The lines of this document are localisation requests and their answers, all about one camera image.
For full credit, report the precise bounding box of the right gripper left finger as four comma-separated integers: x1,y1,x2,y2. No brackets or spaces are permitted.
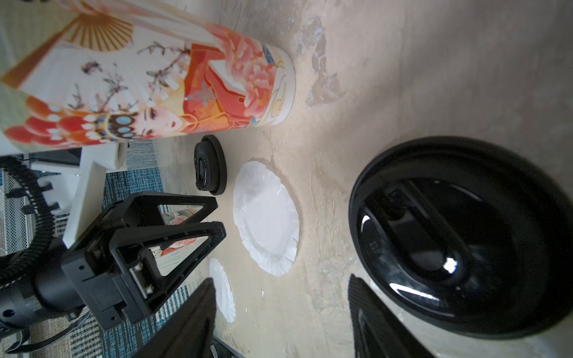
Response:
135,278,216,358

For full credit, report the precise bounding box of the white leak-proof paper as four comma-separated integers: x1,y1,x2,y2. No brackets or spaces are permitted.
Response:
209,258,237,323
233,161,300,277

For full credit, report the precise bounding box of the black lid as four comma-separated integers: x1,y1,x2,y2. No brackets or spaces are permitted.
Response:
349,137,572,340
194,135,228,195

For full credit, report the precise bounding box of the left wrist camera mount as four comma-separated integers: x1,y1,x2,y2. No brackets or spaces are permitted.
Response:
31,143,128,248

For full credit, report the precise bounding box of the paper milk tea cup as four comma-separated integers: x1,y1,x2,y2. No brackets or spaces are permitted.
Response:
1,1,296,155
149,204,209,259

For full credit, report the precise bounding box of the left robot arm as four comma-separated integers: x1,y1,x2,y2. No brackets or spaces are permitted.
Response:
1,156,226,354

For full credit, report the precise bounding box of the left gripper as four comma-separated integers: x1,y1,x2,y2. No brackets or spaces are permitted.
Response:
61,192,226,331

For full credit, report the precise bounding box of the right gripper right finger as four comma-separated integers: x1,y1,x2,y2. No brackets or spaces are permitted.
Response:
348,275,433,358

